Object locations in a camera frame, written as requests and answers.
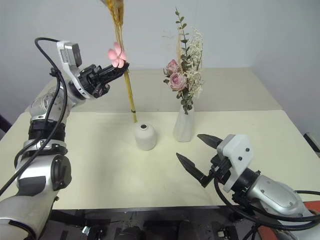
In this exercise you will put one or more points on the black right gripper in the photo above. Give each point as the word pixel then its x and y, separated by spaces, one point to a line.
pixel 221 170

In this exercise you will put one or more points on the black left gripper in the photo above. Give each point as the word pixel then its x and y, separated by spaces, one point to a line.
pixel 90 80

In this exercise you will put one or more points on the wheat bouquet with pink flower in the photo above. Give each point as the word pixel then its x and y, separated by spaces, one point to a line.
pixel 129 87

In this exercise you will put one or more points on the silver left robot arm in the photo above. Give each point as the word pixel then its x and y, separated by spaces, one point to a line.
pixel 32 180

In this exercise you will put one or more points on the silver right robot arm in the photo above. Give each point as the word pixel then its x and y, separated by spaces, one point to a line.
pixel 272 195

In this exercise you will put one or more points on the tall white faceted vase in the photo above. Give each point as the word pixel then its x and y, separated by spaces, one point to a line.
pixel 183 127

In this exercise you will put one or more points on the short round white vase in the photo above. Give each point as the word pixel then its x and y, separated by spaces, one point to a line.
pixel 145 138

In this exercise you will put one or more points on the rose and eucalyptus bouquet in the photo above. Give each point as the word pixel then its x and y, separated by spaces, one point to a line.
pixel 186 67

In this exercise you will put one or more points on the red padded object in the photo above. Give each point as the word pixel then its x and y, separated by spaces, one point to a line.
pixel 266 233

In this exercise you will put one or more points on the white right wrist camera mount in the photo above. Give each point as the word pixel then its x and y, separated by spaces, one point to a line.
pixel 237 155

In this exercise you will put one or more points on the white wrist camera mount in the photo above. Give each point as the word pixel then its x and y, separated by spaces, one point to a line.
pixel 237 155
pixel 62 57

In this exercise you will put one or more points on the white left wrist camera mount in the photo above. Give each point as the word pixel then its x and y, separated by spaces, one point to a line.
pixel 62 57

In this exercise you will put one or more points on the black object at wall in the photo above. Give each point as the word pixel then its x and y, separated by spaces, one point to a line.
pixel 4 125

